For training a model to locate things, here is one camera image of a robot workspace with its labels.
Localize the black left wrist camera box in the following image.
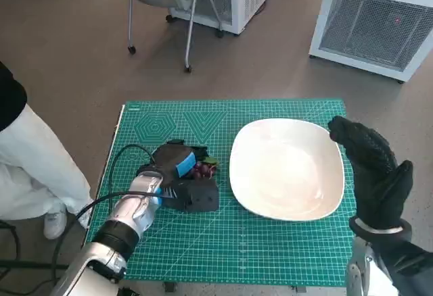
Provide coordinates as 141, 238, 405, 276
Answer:
162, 178, 221, 214

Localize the purple toy grape bunch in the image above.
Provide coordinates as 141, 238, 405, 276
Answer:
191, 155, 221, 180

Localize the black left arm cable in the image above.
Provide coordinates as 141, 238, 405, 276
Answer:
50, 144, 164, 278

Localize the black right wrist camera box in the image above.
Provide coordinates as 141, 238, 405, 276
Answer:
373, 238, 433, 296

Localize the black floor cable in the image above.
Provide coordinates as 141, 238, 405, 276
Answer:
0, 220, 70, 296

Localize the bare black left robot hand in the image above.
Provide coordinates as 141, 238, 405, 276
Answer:
147, 138, 210, 182

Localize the green cutting mat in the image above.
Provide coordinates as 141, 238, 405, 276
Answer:
83, 97, 357, 288

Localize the white square plate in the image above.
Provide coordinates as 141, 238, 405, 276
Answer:
228, 118, 346, 222

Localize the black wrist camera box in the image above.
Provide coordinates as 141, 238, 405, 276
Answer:
162, 178, 221, 214
373, 238, 433, 296

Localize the white cabinet with mesh panel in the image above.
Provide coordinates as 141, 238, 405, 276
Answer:
308, 0, 433, 84

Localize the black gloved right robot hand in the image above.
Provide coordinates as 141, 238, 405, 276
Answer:
327, 115, 415, 232

